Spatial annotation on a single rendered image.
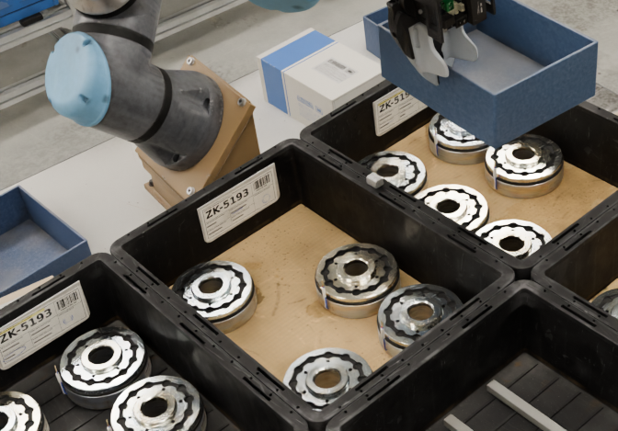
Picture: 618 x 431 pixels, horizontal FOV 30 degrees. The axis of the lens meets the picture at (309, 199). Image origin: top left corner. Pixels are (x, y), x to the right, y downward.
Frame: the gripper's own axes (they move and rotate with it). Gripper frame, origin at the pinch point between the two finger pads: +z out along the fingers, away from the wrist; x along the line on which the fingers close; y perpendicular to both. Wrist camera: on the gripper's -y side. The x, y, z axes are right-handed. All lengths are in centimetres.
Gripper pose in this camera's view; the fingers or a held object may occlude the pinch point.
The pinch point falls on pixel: (434, 70)
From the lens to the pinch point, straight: 127.7
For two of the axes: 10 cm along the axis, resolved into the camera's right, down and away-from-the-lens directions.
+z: 1.8, 7.4, 6.5
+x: 8.2, -4.8, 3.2
